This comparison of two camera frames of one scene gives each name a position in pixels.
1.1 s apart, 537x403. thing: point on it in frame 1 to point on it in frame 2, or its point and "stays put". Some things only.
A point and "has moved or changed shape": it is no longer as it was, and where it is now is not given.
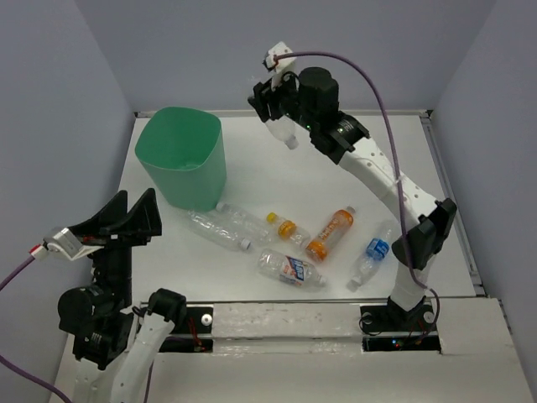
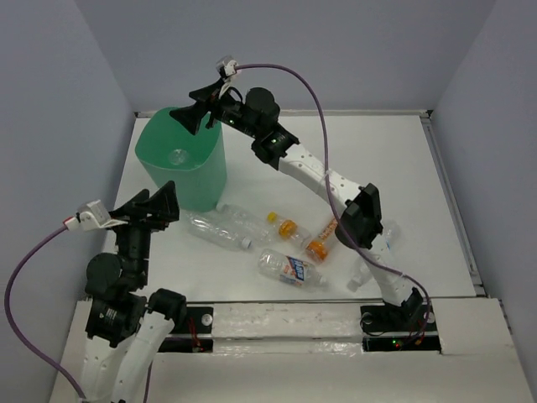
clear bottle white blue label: (279, 266) stays put
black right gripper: (263, 94) to (190, 116)
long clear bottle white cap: (259, 231) stays put
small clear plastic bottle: (280, 129) has moved or changed shape
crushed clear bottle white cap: (217, 231) stays put
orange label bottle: (319, 248) stays put
